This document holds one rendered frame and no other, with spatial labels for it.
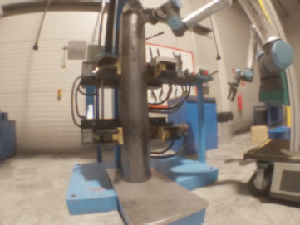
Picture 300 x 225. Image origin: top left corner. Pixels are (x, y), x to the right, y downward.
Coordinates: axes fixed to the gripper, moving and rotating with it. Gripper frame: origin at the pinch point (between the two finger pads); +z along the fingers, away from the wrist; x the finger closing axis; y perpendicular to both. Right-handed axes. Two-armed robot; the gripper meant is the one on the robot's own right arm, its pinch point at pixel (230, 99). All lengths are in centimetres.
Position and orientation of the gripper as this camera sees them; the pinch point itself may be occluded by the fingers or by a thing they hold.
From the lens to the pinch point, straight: 170.8
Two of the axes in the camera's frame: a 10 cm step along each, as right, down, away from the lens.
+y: 5.7, 3.5, -7.4
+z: -3.0, 9.3, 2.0
